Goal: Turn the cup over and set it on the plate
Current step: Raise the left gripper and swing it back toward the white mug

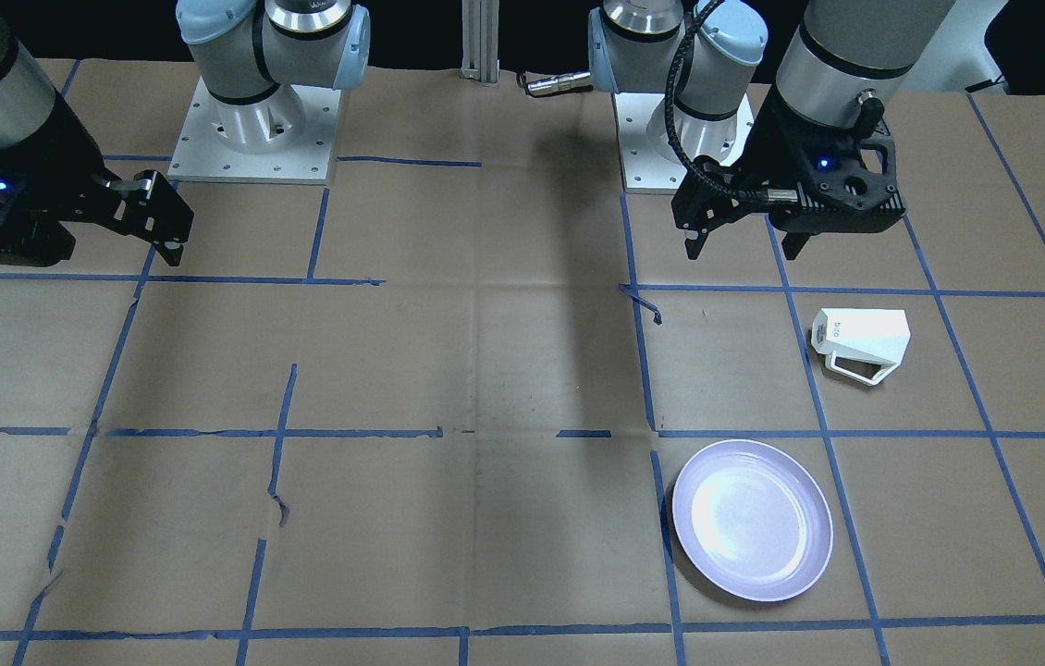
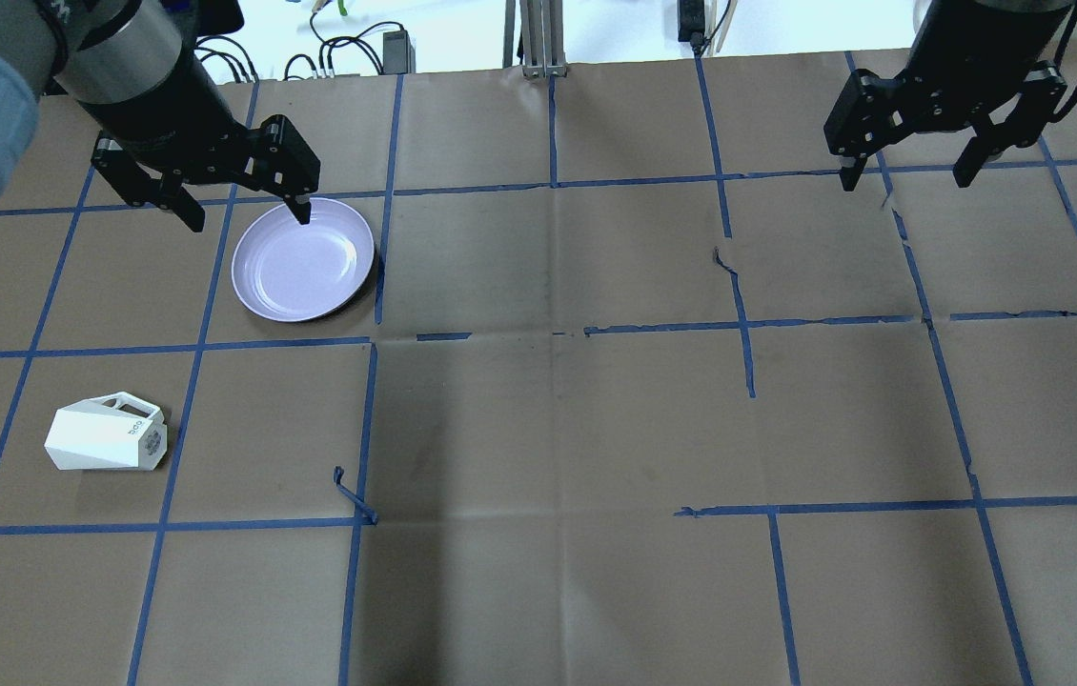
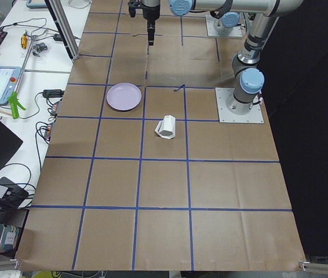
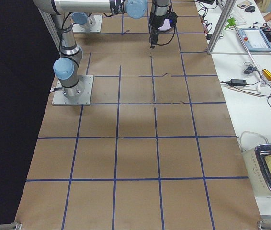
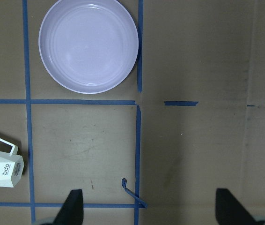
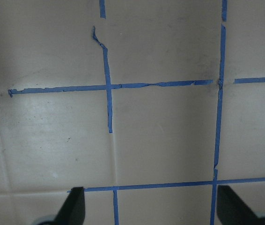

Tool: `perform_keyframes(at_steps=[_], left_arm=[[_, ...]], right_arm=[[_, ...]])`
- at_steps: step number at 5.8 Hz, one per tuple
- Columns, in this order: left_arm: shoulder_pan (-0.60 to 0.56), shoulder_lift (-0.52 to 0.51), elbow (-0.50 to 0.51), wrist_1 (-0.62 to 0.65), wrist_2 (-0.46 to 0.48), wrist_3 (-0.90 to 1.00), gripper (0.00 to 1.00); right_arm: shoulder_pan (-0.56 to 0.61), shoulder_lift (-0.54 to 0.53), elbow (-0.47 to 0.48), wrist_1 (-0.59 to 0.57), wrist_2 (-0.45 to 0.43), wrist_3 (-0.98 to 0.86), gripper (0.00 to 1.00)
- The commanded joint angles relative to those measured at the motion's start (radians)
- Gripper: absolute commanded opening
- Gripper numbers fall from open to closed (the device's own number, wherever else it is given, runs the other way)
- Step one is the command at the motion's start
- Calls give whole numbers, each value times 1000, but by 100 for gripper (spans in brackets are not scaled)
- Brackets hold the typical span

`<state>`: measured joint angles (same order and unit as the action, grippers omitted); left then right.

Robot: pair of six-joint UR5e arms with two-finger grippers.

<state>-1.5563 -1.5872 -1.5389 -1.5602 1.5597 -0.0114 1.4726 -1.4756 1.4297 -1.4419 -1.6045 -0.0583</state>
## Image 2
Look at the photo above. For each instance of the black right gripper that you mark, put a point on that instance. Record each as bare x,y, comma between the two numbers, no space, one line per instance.
974,65

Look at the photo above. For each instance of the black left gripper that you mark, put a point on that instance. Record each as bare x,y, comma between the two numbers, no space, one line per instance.
160,110

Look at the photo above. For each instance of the white angular cup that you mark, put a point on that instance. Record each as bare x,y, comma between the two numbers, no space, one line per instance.
118,432

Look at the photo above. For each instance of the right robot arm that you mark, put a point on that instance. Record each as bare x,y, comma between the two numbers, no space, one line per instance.
992,67

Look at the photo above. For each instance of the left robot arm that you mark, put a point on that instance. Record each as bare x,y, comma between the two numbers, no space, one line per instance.
99,51

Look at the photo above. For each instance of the lavender plate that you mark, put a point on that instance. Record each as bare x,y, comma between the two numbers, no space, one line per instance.
290,272

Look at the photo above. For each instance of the black power adapter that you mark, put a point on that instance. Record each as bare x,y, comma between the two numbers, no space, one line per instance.
397,55

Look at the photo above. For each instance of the black power strip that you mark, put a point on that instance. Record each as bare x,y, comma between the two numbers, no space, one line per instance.
692,22

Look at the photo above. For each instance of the aluminium frame post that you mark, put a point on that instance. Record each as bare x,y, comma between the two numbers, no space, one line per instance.
533,39

